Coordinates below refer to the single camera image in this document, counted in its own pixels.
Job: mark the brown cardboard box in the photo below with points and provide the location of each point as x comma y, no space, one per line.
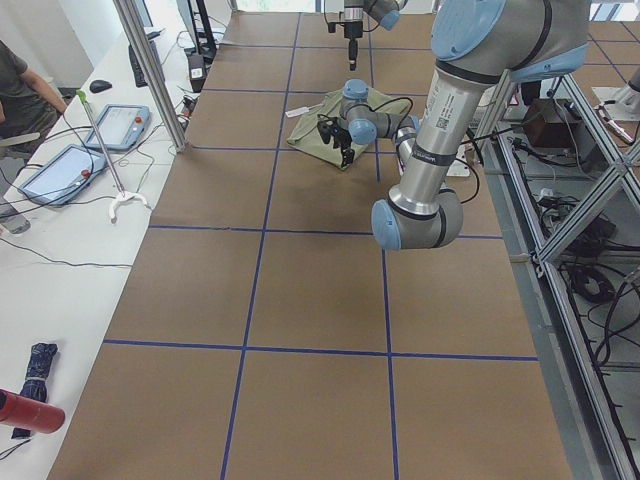
549,123

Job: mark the red cylinder bottle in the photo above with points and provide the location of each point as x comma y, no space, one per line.
30,411

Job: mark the folded dark blue umbrella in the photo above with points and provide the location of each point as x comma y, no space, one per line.
37,372

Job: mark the reacher grabber stick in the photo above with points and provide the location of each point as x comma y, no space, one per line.
123,196

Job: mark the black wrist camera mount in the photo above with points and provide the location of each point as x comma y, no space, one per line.
324,127
335,22

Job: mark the aluminium frame post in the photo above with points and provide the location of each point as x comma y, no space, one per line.
134,30

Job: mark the olive green long-sleeve shirt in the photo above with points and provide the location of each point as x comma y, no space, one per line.
347,121

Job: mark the seated person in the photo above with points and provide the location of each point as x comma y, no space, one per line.
28,103

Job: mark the white shirt price tag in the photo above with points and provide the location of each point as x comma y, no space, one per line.
297,112

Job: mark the black computer mouse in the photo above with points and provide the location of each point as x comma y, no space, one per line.
99,85

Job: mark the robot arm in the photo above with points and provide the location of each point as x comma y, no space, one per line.
385,13
474,43

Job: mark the near teach pendant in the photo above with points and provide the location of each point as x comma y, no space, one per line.
63,177

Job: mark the far teach pendant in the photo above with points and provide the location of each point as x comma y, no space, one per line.
121,126

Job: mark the teach pendant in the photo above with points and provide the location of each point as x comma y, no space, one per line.
121,126
63,177

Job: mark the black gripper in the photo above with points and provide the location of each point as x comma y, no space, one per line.
353,29
340,138

